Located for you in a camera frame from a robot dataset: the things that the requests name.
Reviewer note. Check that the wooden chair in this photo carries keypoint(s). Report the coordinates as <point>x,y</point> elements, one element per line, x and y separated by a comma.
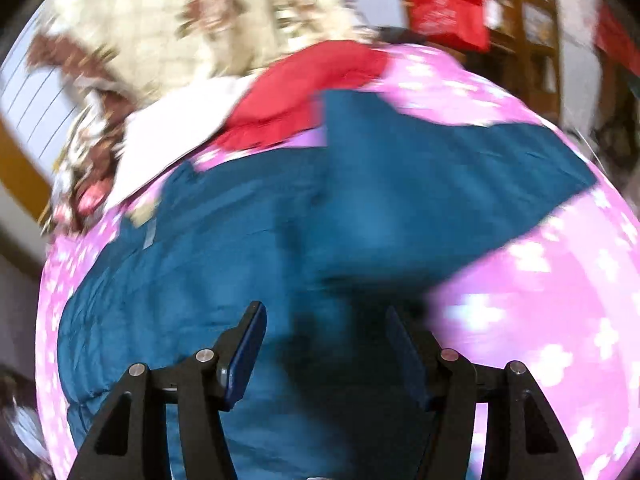
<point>542,60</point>

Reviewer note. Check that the cream floral quilt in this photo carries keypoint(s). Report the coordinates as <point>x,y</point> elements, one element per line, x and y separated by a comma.
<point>150,10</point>

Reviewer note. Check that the brown floral blanket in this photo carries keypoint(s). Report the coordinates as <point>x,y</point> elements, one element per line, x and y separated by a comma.
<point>95,160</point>

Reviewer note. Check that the teal quilted down jacket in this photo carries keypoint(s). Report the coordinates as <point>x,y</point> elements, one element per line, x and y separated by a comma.
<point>300,210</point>

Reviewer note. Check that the red pillow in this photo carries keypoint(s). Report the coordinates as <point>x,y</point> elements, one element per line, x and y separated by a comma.
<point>300,90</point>

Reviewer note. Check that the red hanging cloth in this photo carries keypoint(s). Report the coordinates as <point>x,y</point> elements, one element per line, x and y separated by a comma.
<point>617,40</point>

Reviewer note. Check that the red shopping bag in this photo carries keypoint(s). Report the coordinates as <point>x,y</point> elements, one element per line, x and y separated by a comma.
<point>450,15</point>

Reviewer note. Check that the white pillow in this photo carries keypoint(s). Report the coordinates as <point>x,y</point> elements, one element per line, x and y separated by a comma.
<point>165,130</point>

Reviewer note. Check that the pink floral bed sheet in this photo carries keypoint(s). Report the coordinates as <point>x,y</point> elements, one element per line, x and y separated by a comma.
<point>550,285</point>

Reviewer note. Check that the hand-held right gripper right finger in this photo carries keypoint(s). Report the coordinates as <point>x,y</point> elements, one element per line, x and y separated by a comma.
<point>404,355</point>

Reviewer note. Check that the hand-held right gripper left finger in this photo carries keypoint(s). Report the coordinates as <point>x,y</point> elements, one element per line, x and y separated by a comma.
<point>246,355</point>

